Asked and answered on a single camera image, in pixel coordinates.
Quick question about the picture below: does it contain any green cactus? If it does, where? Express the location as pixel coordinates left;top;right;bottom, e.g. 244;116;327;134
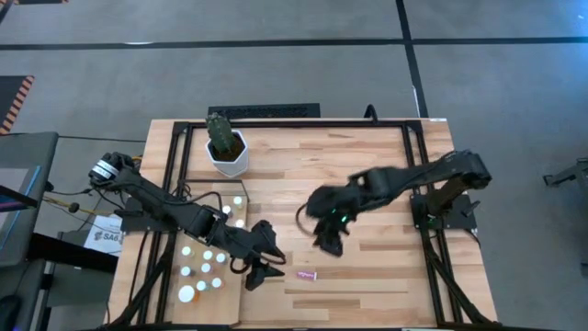
204;112;236;155

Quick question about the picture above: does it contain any wooden shelf board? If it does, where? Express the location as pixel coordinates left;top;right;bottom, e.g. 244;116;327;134
167;196;249;327

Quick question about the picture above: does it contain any black tripod leg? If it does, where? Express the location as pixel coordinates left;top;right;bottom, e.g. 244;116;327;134
542;156;588;194

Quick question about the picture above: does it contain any grey cart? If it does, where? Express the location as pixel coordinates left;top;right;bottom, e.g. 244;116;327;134
0;131;61;268

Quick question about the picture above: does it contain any white printed paper sheet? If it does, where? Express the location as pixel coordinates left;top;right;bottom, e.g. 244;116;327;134
82;213;124;257

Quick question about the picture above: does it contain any black floor vent grille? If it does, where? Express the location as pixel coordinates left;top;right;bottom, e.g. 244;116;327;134
207;102;322;120

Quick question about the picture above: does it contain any yellow cable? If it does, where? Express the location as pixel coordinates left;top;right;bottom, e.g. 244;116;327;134
41;154;141;218

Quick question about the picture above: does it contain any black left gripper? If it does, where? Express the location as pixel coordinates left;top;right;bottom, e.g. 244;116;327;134
235;219;288;292

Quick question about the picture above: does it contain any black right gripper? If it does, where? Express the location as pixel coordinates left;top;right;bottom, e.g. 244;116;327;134
312;215;353;257

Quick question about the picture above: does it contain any black orange striped floor mat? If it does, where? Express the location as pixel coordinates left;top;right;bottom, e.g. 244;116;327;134
0;74;36;136

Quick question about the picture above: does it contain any black aluminium table frame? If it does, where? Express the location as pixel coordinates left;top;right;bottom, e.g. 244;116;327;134
107;118;497;330

